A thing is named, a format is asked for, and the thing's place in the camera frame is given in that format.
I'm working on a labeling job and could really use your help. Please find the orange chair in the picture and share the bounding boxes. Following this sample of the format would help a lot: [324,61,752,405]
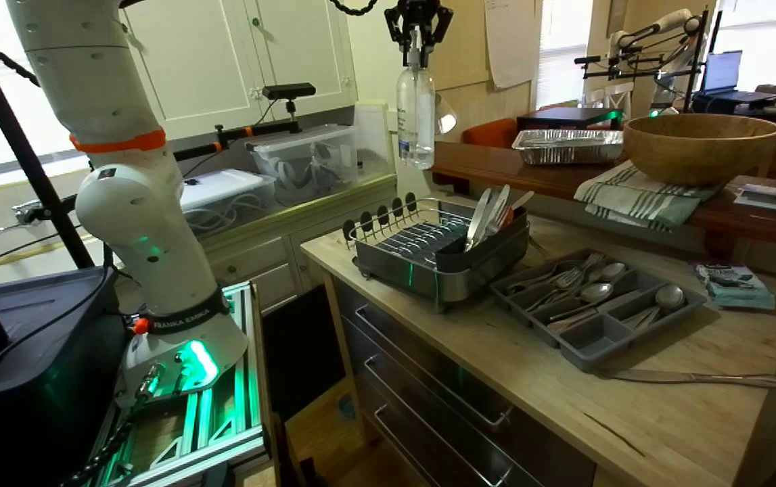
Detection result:
[461,118,519,149]

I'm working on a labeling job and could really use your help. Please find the clear bin with white lid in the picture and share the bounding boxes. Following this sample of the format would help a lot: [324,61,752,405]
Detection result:
[180,168,277,236]

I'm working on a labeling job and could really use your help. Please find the heap of forks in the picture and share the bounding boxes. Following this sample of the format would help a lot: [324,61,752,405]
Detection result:
[505,253,606,296]

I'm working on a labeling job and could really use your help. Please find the camera on mount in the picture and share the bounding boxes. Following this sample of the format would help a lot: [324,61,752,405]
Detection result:
[173,82,317,163]

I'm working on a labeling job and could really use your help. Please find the black stand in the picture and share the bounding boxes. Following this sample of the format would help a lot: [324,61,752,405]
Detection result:
[0,5,95,271]

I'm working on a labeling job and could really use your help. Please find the black box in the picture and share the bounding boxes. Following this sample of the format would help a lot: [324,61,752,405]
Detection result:
[0,266,129,487]

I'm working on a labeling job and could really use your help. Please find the wooden bowl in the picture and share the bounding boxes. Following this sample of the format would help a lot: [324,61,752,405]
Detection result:
[622,113,776,188]

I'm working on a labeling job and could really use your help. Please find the silver table knife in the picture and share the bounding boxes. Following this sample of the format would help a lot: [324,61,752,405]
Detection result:
[548,290,647,334]

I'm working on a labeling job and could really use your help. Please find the white cabinet door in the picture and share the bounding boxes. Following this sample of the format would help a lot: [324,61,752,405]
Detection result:
[120,0,268,141]
[246,0,359,117]

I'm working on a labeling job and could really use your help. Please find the aluminium foil tray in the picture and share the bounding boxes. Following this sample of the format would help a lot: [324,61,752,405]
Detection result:
[511,129,625,166]

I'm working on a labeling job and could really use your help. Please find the bundle of cutlery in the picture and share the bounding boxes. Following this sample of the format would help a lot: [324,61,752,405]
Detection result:
[465,185,536,252]

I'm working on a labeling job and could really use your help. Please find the grey cutlery tray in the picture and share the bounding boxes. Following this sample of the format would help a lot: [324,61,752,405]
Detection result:
[490,253,708,372]

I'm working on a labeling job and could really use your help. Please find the paper sheet on wall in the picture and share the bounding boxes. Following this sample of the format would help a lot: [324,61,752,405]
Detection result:
[484,0,543,91]

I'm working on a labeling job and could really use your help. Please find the clear soap bottle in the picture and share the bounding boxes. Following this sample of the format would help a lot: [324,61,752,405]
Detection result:
[396,30,437,170]

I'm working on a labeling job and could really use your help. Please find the tall clear plastic container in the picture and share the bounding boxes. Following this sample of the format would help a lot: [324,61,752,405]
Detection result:
[353,101,396,181]

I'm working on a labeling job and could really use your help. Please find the long silver knife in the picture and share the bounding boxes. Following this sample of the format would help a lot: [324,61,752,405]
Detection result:
[596,368,776,389]

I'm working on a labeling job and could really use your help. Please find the white jointed arm on stand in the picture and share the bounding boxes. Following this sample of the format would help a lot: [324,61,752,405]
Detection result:
[573,7,711,114]

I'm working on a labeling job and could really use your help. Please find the metal dish drying rack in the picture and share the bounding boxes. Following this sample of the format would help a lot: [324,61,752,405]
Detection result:
[342,192,531,312]

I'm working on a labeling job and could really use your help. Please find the teal snack packet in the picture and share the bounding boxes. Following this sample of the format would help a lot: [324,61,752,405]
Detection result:
[693,262,776,311]

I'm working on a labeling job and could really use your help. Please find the clear plastic storage bin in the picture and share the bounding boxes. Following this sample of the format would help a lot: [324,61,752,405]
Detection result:
[246,124,360,205]

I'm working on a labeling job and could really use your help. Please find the drawer handle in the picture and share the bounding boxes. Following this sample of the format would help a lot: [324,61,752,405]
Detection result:
[354,304,516,432]
[373,404,500,487]
[363,355,516,486]

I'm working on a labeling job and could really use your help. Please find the silver spoon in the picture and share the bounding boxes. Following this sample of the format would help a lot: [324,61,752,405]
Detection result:
[580,262,627,285]
[621,283,687,331]
[535,282,615,313]

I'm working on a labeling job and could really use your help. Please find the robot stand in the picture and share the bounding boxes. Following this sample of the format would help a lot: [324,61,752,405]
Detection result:
[63,281,275,487]

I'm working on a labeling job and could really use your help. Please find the striped green white towel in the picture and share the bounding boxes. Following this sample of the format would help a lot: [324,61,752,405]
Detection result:
[573,160,721,233]

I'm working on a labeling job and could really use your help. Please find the laptop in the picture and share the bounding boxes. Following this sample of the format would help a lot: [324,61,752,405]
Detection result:
[692,50,776,104]

